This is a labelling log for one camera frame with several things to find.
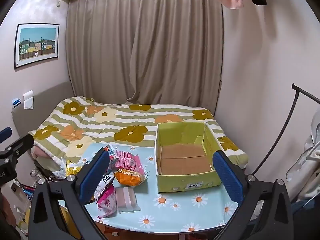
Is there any gold snack packet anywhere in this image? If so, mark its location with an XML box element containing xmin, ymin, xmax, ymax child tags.
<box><xmin>65</xmin><ymin>159</ymin><xmax>84</xmax><ymax>178</ymax></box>

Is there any pink striped white packet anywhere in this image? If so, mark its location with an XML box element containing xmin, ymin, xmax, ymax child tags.
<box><xmin>114</xmin><ymin>187</ymin><xmax>142</xmax><ymax>212</ymax></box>

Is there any white clothing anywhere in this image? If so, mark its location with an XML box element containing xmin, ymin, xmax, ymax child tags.
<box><xmin>286</xmin><ymin>109</ymin><xmax>320</xmax><ymax>202</ymax></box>

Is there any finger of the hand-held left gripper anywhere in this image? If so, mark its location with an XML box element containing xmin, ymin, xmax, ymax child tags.
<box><xmin>0</xmin><ymin>134</ymin><xmax>34</xmax><ymax>164</ymax></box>
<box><xmin>0</xmin><ymin>127</ymin><xmax>12</xmax><ymax>142</ymax></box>

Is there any green cardboard box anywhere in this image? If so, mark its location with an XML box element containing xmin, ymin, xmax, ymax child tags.
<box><xmin>154</xmin><ymin>121</ymin><xmax>223</xmax><ymax>193</ymax></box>

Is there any white wall paper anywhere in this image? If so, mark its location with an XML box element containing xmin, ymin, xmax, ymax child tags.
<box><xmin>23</xmin><ymin>90</ymin><xmax>34</xmax><ymax>110</ymax></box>

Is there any striped floral blanket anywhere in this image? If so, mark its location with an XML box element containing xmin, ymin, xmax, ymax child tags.
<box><xmin>28</xmin><ymin>96</ymin><xmax>249</xmax><ymax>167</ymax></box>

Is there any white packet with black label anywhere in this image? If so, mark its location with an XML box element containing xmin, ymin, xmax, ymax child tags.
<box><xmin>93</xmin><ymin>175</ymin><xmax>116</xmax><ymax>202</ymax></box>

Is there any beige curtain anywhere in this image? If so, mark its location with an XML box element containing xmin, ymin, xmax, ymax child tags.
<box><xmin>65</xmin><ymin>0</ymin><xmax>223</xmax><ymax>105</ymax></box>

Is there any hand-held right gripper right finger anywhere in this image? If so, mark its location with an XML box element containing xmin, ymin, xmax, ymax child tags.
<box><xmin>207</xmin><ymin>150</ymin><xmax>292</xmax><ymax>240</ymax></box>

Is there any black clothes rack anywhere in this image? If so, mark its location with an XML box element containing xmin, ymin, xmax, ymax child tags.
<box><xmin>250</xmin><ymin>83</ymin><xmax>320</xmax><ymax>179</ymax></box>

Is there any pink and white snack packet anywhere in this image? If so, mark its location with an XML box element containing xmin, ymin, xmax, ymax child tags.
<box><xmin>96</xmin><ymin>184</ymin><xmax>118</xmax><ymax>218</ymax></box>

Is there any orange snack packet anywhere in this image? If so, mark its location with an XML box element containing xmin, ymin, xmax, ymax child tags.
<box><xmin>114</xmin><ymin>169</ymin><xmax>147</xmax><ymax>187</ymax></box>

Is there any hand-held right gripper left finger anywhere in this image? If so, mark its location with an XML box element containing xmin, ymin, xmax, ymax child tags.
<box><xmin>28</xmin><ymin>147</ymin><xmax>110</xmax><ymax>240</ymax></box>

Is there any blue and red snack packet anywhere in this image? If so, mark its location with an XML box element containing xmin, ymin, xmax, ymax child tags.
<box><xmin>104</xmin><ymin>144</ymin><xmax>122</xmax><ymax>167</ymax></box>

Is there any framed picture of houses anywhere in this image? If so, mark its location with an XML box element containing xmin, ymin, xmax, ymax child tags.
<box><xmin>14</xmin><ymin>23</ymin><xmax>60</xmax><ymax>69</ymax></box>

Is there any pink pillow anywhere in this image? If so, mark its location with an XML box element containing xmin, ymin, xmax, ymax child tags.
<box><xmin>30</xmin><ymin>145</ymin><xmax>60</xmax><ymax>167</ymax></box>

